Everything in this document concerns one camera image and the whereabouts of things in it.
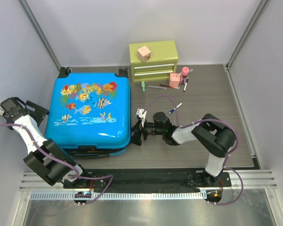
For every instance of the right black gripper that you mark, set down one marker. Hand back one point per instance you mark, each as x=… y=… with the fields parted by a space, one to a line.
x=138 y=129

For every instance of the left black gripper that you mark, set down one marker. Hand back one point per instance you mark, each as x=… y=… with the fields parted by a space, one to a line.
x=40 y=112

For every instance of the blue fish-print suitcase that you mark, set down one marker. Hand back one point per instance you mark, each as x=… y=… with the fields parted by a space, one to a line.
x=90 y=113

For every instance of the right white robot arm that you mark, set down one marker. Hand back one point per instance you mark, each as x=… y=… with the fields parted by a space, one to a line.
x=219 y=138

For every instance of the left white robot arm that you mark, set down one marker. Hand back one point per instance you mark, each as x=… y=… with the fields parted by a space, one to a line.
x=45 y=157

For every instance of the white blue marker pen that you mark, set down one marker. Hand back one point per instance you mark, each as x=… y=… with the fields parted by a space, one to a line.
x=175 y=108

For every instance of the mint green small tool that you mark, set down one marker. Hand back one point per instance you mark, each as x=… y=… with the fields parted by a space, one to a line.
x=143 y=86

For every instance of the pink silver pen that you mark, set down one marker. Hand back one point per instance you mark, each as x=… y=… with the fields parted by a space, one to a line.
x=157 y=87

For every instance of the black white marker pen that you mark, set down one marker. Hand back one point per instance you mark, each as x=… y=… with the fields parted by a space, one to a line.
x=185 y=84

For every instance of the pink cube on table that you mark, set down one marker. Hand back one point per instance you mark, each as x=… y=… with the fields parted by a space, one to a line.
x=174 y=79

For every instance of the green drawer cabinet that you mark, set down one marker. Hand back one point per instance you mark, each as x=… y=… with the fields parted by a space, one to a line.
x=160 y=62

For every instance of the pink capped bottle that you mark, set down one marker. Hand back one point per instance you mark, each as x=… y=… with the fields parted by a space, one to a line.
x=183 y=74

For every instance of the pink cube on cabinet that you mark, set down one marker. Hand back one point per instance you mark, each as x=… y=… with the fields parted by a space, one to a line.
x=144 y=53

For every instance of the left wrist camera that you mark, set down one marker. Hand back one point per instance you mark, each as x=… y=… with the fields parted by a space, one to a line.
x=11 y=105

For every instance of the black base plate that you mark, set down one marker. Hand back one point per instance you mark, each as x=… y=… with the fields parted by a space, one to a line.
x=148 y=181

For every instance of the aluminium rail frame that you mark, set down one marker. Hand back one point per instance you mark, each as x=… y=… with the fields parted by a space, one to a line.
x=241 y=180

